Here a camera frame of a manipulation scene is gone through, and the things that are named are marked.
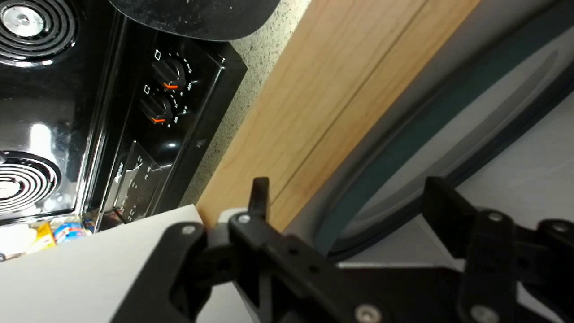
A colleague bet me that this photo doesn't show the coil stove burner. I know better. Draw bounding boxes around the coil stove burner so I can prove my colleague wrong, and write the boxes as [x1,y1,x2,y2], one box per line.
[0,151,63,219]
[0,0,79,63]

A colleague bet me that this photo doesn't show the black stove knob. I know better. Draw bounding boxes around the black stove knob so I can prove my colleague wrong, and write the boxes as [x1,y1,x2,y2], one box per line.
[151,54,190,94]
[138,94,176,126]

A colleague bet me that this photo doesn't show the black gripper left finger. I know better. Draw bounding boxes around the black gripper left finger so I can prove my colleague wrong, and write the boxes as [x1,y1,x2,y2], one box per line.
[110,176,384,323]

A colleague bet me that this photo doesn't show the black electric stove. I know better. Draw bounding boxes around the black electric stove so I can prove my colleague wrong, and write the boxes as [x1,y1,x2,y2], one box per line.
[0,0,249,232]

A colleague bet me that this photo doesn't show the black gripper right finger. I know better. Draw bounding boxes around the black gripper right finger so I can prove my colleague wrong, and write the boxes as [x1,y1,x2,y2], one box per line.
[420,176,574,323]

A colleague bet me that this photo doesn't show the black air fryer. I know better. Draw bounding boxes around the black air fryer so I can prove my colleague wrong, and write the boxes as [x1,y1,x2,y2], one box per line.
[106,0,284,44]

